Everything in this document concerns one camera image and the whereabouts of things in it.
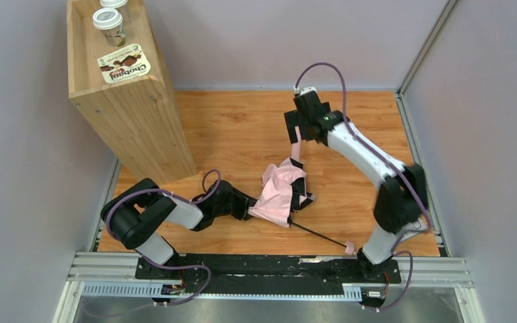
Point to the pink folding umbrella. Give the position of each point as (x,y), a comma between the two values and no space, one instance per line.
(284,189)

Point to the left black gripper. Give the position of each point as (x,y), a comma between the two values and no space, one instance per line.
(245,206)

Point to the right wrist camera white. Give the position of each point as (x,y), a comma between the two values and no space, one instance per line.
(300,91)

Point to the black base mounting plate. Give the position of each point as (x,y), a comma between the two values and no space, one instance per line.
(269,273)

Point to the Chobani yogurt container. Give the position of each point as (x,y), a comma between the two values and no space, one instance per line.
(123,64)

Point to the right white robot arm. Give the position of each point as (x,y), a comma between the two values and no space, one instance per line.
(401,207)

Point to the wooden shelf box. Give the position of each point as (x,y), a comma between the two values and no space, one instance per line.
(137,118)

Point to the white slotted cable duct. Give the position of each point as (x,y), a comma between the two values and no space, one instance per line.
(155,290)

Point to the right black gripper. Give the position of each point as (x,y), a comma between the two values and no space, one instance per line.
(294,122)

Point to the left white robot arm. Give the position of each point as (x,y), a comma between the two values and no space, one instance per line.
(133,217)

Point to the paper cup with white lid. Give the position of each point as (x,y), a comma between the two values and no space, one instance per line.
(109,22)

